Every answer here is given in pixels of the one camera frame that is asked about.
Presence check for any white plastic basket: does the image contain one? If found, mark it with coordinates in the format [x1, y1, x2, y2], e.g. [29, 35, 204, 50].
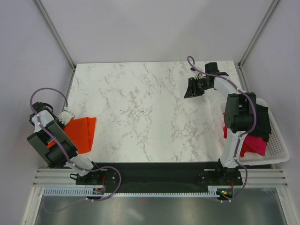
[220, 97, 291, 166]

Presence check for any red t shirt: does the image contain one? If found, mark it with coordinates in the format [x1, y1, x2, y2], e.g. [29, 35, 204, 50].
[223, 113, 228, 139]

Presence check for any right aluminium corner post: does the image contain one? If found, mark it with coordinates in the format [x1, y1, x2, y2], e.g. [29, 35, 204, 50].
[237, 0, 282, 68]

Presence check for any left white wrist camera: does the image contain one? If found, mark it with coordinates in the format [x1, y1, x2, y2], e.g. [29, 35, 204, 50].
[58, 111, 75, 126]

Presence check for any aluminium frame rail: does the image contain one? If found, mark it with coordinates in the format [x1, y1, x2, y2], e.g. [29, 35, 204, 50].
[33, 164, 287, 188]

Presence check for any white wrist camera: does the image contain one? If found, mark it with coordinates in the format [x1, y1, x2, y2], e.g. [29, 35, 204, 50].
[58, 111, 75, 126]
[190, 67, 203, 79]

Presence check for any pink t shirt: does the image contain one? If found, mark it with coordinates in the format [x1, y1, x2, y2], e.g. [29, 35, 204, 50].
[240, 135, 268, 157]

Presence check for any black t shirt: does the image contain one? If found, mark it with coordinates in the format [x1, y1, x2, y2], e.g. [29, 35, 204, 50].
[249, 105, 271, 142]

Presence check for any left aluminium corner post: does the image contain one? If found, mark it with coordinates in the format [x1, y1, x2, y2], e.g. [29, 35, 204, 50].
[32, 0, 76, 71]

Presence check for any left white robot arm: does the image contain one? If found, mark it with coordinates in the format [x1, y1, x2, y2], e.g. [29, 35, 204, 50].
[27, 102, 103, 184]

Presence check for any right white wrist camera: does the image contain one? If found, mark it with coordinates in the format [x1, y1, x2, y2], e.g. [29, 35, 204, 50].
[190, 67, 203, 79]

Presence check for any blue slotted cable duct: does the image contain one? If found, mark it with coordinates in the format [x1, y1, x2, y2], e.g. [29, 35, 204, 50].
[43, 187, 219, 198]

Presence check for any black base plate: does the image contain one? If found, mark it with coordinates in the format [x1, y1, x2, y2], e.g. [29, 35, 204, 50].
[70, 162, 243, 193]

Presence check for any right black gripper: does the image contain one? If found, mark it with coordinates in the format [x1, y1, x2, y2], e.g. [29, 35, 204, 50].
[184, 77, 211, 98]

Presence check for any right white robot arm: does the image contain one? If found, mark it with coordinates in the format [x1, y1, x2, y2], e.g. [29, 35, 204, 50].
[184, 56, 257, 169]

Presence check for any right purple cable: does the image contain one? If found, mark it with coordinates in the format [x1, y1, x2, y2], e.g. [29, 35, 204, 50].
[187, 55, 256, 203]

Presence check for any orange t shirt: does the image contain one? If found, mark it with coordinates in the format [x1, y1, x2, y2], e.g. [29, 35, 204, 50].
[46, 116, 97, 154]

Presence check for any aluminium corner post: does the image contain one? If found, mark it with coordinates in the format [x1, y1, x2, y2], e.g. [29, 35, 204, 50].
[237, 0, 282, 68]
[32, 0, 76, 71]

